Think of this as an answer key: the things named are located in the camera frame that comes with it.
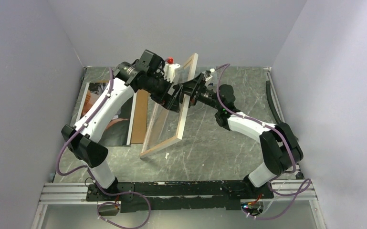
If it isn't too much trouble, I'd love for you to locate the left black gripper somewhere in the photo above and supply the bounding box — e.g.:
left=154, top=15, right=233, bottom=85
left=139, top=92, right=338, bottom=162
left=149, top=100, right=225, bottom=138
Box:
left=141, top=73, right=183, bottom=113

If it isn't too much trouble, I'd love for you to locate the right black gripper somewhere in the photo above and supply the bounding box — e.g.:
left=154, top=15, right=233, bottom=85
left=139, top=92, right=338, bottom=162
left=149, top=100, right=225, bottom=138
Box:
left=180, top=73, right=222, bottom=111

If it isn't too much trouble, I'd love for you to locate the white wooden picture frame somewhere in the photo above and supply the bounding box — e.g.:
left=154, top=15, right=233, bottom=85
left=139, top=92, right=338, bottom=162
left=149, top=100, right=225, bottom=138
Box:
left=140, top=53, right=199, bottom=159

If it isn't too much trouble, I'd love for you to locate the brown backing board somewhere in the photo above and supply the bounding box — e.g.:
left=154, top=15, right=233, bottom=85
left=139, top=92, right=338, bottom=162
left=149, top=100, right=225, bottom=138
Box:
left=130, top=90, right=148, bottom=144

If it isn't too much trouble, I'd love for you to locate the printed photo poster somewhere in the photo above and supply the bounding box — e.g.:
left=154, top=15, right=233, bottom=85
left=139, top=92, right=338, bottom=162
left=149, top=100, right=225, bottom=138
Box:
left=73, top=81, right=136, bottom=146

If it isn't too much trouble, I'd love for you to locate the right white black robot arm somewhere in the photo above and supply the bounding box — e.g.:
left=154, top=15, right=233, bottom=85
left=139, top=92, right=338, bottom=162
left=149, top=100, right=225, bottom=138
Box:
left=175, top=73, right=304, bottom=198

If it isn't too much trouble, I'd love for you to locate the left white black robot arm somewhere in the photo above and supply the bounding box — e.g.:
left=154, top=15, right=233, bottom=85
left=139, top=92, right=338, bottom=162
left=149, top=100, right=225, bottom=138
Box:
left=57, top=50, right=181, bottom=200

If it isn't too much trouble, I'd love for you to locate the clear plastic organizer box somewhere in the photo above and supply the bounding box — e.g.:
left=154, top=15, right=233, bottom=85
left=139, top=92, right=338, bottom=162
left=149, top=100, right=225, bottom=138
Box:
left=196, top=67, right=218, bottom=87

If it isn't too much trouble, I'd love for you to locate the black foam tube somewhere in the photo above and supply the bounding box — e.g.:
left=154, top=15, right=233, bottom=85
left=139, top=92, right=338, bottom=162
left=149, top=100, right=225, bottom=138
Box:
left=265, top=80, right=299, bottom=142

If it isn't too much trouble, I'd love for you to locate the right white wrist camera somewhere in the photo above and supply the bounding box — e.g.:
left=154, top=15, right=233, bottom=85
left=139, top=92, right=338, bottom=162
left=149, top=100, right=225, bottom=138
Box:
left=204, top=68, right=218, bottom=85

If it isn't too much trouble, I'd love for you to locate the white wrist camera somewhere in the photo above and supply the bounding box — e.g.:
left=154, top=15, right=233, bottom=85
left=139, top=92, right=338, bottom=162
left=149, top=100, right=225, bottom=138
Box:
left=164, top=57, right=181, bottom=83
left=204, top=68, right=218, bottom=85

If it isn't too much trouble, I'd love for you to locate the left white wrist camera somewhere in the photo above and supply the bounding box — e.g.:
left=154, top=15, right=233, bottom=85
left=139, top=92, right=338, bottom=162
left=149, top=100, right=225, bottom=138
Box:
left=164, top=57, right=181, bottom=83

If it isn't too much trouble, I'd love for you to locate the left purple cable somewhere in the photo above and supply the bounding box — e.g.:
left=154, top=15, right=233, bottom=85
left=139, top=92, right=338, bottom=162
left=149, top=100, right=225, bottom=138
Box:
left=56, top=67, right=152, bottom=229

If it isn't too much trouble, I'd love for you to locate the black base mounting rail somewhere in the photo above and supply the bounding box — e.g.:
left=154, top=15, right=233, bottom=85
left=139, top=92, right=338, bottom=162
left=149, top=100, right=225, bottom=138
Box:
left=86, top=180, right=274, bottom=213

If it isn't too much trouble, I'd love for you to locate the aluminium extrusion rail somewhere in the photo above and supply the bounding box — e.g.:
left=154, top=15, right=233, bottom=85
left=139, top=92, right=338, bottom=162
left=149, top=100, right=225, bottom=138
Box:
left=39, top=183, right=88, bottom=205

